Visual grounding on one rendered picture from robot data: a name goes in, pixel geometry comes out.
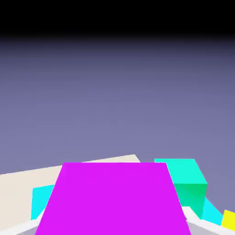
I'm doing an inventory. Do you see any small magenta cube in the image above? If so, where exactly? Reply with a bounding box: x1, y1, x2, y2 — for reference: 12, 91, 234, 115
34, 162, 192, 235

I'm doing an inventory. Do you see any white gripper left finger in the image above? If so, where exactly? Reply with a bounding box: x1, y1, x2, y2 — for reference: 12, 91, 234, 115
0, 208, 46, 235

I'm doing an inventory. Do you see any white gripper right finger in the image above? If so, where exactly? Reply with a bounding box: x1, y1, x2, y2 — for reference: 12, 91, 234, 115
181, 206, 235, 235

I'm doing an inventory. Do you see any small green cube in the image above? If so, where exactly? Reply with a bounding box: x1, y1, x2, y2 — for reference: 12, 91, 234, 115
153, 158, 208, 219

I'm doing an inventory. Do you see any small yellow cube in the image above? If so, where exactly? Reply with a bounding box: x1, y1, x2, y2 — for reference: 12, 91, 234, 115
220, 209, 235, 231

